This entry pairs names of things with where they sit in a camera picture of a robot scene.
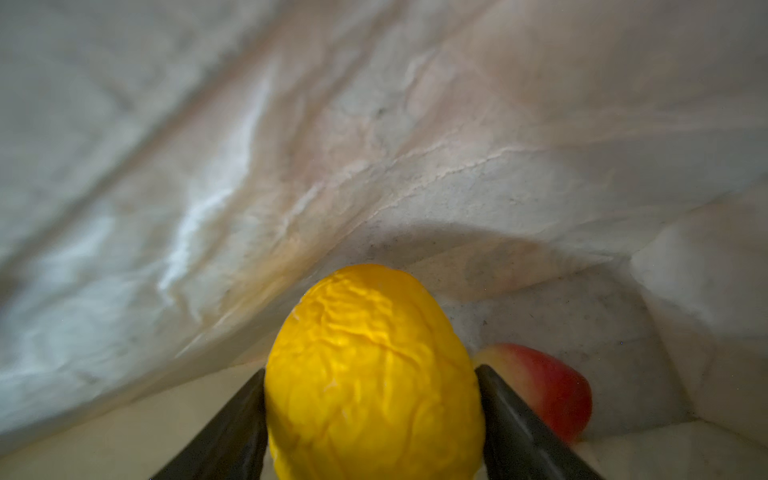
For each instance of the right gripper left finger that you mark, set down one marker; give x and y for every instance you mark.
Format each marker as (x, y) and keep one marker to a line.
(232, 445)

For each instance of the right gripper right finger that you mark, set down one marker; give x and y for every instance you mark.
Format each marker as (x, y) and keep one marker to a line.
(518, 444)

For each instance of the red yellow apple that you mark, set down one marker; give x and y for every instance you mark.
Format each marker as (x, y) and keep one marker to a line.
(557, 393)

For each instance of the wrinkled yellow orange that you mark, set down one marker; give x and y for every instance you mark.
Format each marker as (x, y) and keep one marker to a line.
(368, 380)

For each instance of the cream canvas grocery tote bag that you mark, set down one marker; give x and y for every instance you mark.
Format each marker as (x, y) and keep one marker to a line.
(587, 178)

